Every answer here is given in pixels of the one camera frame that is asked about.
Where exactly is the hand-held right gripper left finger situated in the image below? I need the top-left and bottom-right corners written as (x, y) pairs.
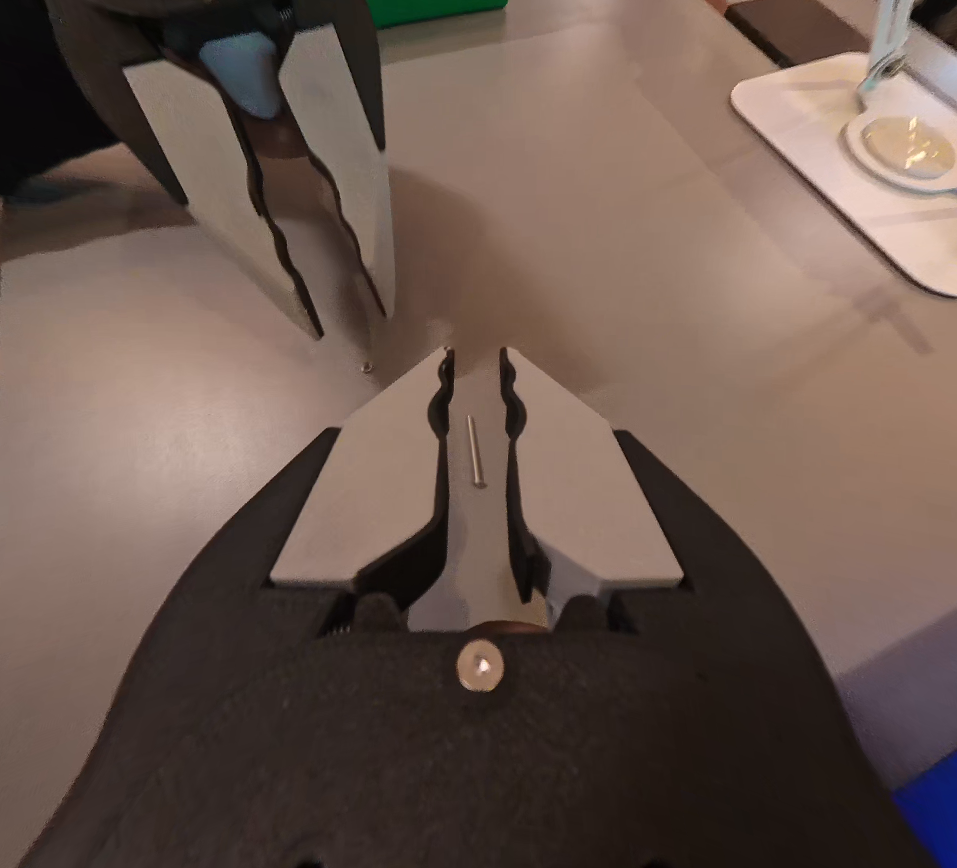
top-left (269, 346), bottom-right (457, 612)

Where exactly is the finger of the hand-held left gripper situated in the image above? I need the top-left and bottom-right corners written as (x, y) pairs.
top-left (280, 22), bottom-right (397, 322)
top-left (122, 55), bottom-right (325, 341)

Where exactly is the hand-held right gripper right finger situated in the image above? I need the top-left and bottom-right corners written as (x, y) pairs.
top-left (498, 346), bottom-right (685, 633)

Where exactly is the long metal screw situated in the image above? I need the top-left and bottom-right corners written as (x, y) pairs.
top-left (465, 414), bottom-right (488, 489)

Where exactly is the grey desk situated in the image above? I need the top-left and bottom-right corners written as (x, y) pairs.
top-left (0, 0), bottom-right (957, 788)

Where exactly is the white tray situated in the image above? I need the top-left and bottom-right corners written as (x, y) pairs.
top-left (730, 51), bottom-right (957, 298)

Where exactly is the blue plastic bin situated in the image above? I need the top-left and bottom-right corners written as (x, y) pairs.
top-left (892, 750), bottom-right (957, 868)

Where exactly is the black rectangular pad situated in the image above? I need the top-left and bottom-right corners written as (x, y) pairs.
top-left (727, 0), bottom-right (872, 69)

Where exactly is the pale magnifying glass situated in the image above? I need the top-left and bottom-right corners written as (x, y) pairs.
top-left (843, 0), bottom-right (957, 198)

